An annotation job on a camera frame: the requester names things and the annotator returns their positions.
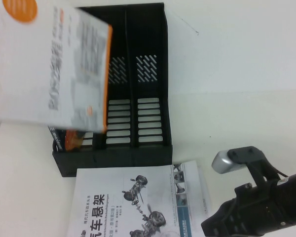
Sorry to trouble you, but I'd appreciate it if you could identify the black right camera cable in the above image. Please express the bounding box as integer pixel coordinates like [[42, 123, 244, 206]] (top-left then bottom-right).
[[273, 169, 291, 179]]

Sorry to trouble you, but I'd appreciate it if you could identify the black plastic book stand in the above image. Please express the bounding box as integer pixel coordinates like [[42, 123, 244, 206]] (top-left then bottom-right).
[[51, 2, 174, 178]]

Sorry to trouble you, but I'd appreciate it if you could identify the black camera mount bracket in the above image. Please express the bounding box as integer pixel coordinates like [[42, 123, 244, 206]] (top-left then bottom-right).
[[245, 158, 288, 190]]

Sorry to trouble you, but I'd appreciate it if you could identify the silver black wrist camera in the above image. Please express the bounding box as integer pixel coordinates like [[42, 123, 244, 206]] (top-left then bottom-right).
[[211, 146, 264, 175]]

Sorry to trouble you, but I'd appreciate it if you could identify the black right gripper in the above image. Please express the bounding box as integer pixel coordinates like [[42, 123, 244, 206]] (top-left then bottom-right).
[[200, 182, 288, 237]]

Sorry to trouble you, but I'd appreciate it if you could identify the white orange ROS2 book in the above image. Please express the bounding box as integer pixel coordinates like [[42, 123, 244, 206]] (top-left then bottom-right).
[[0, 0, 114, 134]]

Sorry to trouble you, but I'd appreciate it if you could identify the dark blue robotics book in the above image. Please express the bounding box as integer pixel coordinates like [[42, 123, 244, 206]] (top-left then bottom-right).
[[47, 126, 86, 152]]

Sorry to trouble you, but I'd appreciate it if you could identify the white car suspension book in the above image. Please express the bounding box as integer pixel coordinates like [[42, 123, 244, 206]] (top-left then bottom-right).
[[66, 159, 211, 237]]

